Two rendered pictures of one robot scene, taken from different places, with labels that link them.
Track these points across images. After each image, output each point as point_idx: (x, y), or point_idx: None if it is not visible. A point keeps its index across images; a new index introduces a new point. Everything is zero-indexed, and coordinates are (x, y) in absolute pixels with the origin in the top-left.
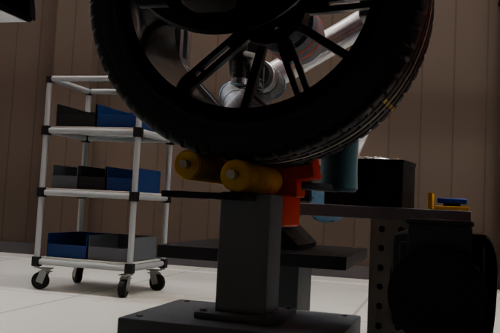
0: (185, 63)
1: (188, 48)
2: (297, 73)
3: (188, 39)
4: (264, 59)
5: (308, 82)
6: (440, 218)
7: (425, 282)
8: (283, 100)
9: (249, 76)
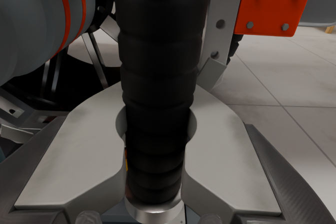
0: (198, 64)
1: (202, 44)
2: (54, 57)
3: (204, 30)
4: (86, 47)
5: (44, 67)
6: None
7: None
8: (82, 61)
9: (103, 63)
